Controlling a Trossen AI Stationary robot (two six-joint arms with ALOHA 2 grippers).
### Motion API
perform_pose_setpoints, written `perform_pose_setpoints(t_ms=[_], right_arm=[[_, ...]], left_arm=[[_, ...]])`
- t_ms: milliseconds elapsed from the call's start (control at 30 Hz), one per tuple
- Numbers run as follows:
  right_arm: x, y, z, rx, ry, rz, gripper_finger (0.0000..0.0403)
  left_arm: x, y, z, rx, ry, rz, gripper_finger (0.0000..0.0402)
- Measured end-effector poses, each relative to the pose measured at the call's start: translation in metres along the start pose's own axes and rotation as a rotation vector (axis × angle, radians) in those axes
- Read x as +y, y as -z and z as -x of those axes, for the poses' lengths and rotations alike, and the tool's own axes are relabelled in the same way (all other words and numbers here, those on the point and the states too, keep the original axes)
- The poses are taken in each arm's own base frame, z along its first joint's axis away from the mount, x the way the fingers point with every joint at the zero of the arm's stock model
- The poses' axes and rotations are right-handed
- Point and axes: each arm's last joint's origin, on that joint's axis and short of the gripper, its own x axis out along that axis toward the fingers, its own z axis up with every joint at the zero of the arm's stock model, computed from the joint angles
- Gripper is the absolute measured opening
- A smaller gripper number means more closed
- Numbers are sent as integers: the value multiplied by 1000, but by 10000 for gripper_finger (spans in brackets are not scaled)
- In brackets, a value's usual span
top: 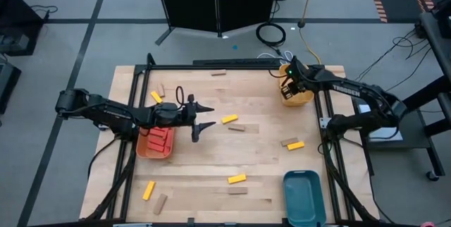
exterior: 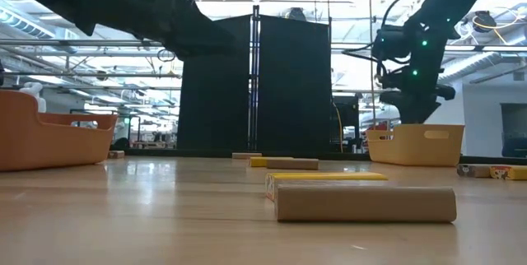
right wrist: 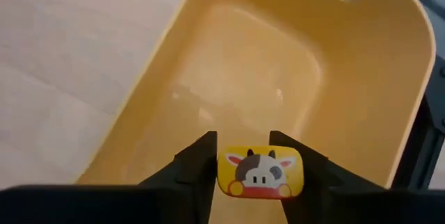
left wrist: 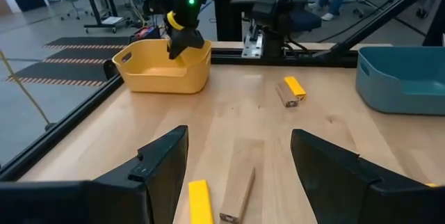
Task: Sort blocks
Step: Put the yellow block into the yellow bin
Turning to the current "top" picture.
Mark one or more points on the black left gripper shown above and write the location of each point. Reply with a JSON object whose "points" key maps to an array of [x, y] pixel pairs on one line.
{"points": [[176, 116]]}

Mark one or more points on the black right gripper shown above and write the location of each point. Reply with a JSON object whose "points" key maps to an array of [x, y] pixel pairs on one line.
{"points": [[302, 83]]}

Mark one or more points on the yellow rectangular block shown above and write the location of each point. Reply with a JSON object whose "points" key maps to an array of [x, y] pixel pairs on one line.
{"points": [[295, 145], [236, 178], [156, 97], [229, 118], [148, 190]]}

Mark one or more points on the plain wooden block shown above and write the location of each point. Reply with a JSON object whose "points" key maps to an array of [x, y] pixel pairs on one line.
{"points": [[160, 204], [289, 141], [237, 190], [236, 127], [218, 72], [161, 89]]}

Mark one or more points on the red rectangular block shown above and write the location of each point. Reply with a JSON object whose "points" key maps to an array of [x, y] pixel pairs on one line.
{"points": [[168, 139], [155, 147], [158, 132], [157, 140]]}

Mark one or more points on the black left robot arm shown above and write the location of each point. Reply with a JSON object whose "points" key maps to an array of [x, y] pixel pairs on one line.
{"points": [[105, 112]]}

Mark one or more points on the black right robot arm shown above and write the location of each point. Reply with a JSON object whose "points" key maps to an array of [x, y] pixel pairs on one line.
{"points": [[352, 91]]}

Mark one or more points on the yellow plastic bin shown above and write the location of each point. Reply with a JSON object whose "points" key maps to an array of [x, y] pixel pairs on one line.
{"points": [[303, 101]]}

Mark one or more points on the orange plastic bin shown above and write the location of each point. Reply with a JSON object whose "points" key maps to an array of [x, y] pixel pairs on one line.
{"points": [[144, 153]]}

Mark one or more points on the teal plastic bin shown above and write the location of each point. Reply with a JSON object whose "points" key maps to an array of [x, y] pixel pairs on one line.
{"points": [[303, 199]]}

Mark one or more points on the grey flat panel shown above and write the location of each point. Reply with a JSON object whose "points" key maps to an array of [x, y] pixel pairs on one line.
{"points": [[391, 136]]}

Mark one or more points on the black folding partition screen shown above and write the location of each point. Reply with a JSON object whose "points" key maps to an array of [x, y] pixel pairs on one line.
{"points": [[211, 1]]}

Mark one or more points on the black equipment cart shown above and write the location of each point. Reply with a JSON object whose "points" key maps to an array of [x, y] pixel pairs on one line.
{"points": [[433, 93]]}

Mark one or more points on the pink round object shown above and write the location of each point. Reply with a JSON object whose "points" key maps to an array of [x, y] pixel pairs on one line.
{"points": [[428, 224]]}

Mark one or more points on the dark grey equipment box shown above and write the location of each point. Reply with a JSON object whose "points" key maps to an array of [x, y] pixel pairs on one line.
{"points": [[8, 86]]}

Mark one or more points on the black equipment case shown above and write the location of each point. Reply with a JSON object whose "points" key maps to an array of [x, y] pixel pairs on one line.
{"points": [[17, 15]]}

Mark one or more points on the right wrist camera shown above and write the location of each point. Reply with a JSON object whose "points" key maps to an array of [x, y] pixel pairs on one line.
{"points": [[292, 68]]}

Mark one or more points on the silver metal bracket plate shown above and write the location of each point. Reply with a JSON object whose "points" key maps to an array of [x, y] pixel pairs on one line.
{"points": [[103, 127], [322, 122]]}

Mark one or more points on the black aluminium table frame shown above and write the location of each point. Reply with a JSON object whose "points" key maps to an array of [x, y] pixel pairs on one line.
{"points": [[229, 67]]}

